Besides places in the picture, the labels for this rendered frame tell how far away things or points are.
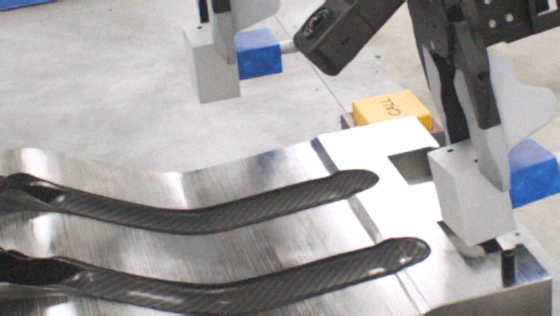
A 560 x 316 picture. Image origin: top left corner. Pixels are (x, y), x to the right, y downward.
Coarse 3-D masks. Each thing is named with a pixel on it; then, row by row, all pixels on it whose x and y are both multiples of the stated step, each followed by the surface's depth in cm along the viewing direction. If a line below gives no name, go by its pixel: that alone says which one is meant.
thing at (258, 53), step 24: (192, 48) 102; (240, 48) 104; (264, 48) 104; (288, 48) 107; (192, 72) 105; (216, 72) 103; (240, 72) 104; (264, 72) 105; (216, 96) 104; (240, 96) 105
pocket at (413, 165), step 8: (400, 152) 97; (408, 152) 97; (416, 152) 97; (424, 152) 97; (392, 160) 97; (400, 160) 97; (408, 160) 97; (416, 160) 97; (424, 160) 98; (400, 168) 97; (408, 168) 98; (416, 168) 98; (424, 168) 98; (408, 176) 98; (416, 176) 98; (424, 176) 98; (408, 184) 97; (416, 184) 97
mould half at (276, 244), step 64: (384, 128) 101; (128, 192) 92; (192, 192) 95; (256, 192) 94; (384, 192) 91; (128, 256) 83; (192, 256) 86; (256, 256) 86; (320, 256) 85; (448, 256) 83
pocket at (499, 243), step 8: (440, 224) 87; (448, 232) 88; (456, 240) 88; (488, 240) 89; (496, 240) 87; (504, 240) 87; (456, 248) 89; (464, 248) 89; (472, 248) 89; (480, 248) 89; (488, 248) 88; (496, 248) 88; (504, 248) 86; (464, 256) 88; (472, 256) 88
